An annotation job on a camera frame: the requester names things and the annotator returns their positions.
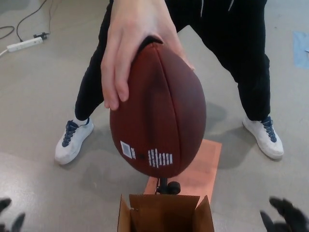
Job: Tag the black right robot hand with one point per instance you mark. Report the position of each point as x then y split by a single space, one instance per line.
287 217

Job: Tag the person's bare hand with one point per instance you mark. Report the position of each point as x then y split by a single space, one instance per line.
128 36

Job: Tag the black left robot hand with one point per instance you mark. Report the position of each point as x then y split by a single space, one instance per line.
9 215

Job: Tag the brown leather football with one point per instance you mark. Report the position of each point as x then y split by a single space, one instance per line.
159 106

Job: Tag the person's black trousers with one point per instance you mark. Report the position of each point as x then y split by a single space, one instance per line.
231 53

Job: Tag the white sneaker with blue laces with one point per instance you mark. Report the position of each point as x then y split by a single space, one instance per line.
72 140
264 137

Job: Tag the small black plug adapter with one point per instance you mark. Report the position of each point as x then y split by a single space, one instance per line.
41 35

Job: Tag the orange flat board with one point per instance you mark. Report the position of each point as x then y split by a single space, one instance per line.
202 166

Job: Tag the white power strip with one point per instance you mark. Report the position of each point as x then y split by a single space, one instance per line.
25 44

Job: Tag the brown cardboard box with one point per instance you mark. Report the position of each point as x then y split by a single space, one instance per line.
166 215

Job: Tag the blue tape patch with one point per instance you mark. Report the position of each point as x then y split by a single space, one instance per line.
300 48

